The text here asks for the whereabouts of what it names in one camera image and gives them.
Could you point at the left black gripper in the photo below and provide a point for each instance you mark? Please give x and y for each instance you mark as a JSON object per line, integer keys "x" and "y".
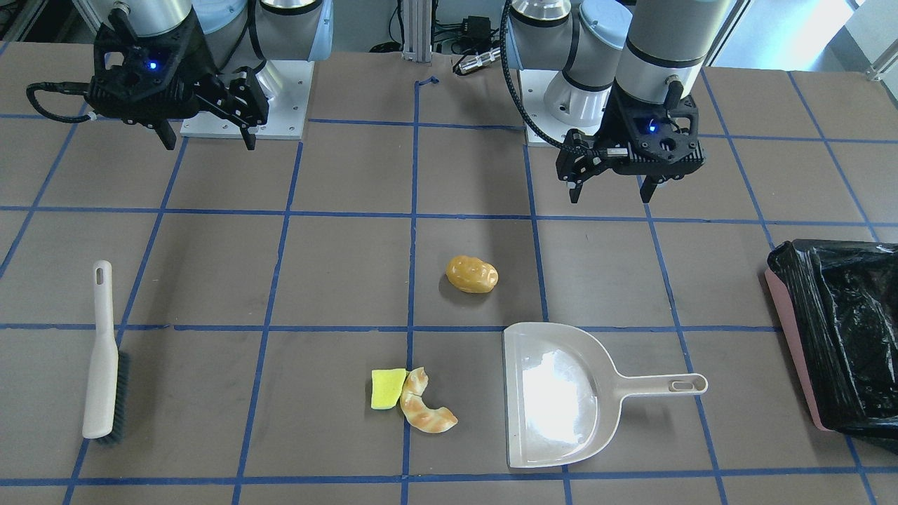
{"x": 612, "y": 120}

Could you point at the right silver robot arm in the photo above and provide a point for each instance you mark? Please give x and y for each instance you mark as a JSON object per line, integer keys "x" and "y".
{"x": 232, "y": 70}

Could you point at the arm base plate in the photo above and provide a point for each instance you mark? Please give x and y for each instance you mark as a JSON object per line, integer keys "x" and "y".
{"x": 554, "y": 119}
{"x": 287, "y": 86}

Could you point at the yellow green sponge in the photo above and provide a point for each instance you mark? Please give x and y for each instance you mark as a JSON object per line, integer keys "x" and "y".
{"x": 386, "y": 388}

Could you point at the croissant pastry piece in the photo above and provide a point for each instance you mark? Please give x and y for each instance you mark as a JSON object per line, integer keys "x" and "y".
{"x": 415, "y": 410}

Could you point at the brown potato bread roll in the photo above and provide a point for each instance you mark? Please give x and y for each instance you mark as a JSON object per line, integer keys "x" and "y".
{"x": 471, "y": 275}

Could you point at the aluminium frame post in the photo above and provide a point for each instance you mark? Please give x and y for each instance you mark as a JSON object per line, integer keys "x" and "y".
{"x": 417, "y": 24}

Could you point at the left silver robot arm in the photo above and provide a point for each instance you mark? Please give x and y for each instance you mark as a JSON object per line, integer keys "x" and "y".
{"x": 622, "y": 82}

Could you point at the black power adapter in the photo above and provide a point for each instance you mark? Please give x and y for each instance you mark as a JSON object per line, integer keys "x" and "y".
{"x": 476, "y": 33}

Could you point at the black-lined pink trash bin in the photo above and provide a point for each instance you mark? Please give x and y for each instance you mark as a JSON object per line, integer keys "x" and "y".
{"x": 836, "y": 301}

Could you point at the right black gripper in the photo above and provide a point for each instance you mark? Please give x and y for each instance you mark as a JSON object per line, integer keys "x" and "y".
{"x": 198, "y": 69}

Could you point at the beige hand brush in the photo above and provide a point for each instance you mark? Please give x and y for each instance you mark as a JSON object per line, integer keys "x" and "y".
{"x": 104, "y": 412}

